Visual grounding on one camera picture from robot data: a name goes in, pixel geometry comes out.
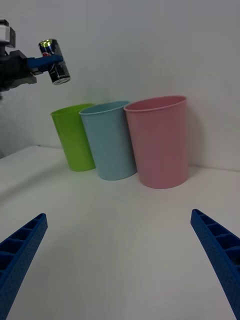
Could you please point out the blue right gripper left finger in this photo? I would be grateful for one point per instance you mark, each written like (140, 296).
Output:
(18, 255)

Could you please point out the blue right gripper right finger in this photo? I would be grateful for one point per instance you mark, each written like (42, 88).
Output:
(221, 252)

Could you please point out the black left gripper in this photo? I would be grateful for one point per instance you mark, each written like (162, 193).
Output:
(13, 70)

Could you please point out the black drink can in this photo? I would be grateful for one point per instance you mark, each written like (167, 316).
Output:
(59, 71)

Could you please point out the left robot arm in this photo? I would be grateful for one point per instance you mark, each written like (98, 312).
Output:
(5, 33)

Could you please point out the green plastic waste bin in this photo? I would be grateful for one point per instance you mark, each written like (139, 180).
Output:
(71, 140)

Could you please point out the pale blue plastic waste bin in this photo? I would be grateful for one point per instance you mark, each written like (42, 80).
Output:
(110, 142)

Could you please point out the pink plastic waste bin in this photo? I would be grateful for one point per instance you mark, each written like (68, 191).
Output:
(160, 142)

